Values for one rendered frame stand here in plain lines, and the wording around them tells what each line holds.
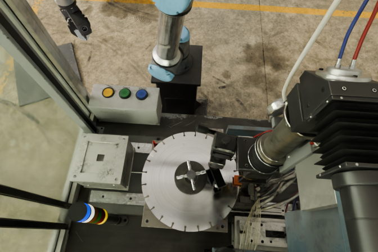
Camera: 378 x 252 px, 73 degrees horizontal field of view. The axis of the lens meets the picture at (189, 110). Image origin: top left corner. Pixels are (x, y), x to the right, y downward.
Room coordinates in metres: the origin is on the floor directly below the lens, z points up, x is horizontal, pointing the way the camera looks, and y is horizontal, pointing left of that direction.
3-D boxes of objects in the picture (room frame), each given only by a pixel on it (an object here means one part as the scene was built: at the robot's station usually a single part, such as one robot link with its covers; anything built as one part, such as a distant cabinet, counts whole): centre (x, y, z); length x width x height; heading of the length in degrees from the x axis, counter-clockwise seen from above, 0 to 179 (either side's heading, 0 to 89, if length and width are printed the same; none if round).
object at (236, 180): (0.17, -0.21, 0.95); 0.10 x 0.03 x 0.07; 89
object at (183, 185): (0.17, -0.02, 0.96); 0.11 x 0.11 x 0.03
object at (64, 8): (0.80, 0.50, 1.05); 0.09 x 0.08 x 0.12; 39
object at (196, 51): (0.80, 0.07, 0.37); 0.40 x 0.40 x 0.75; 89
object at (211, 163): (0.20, -0.09, 1.17); 0.06 x 0.05 x 0.20; 80
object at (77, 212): (0.04, 0.26, 1.14); 0.05 x 0.04 x 0.03; 179
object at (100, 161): (0.24, 0.32, 0.82); 0.18 x 0.18 x 0.15; 89
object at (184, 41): (0.79, 0.07, 0.91); 0.13 x 0.12 x 0.14; 161
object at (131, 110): (0.50, 0.27, 0.82); 0.28 x 0.11 x 0.15; 89
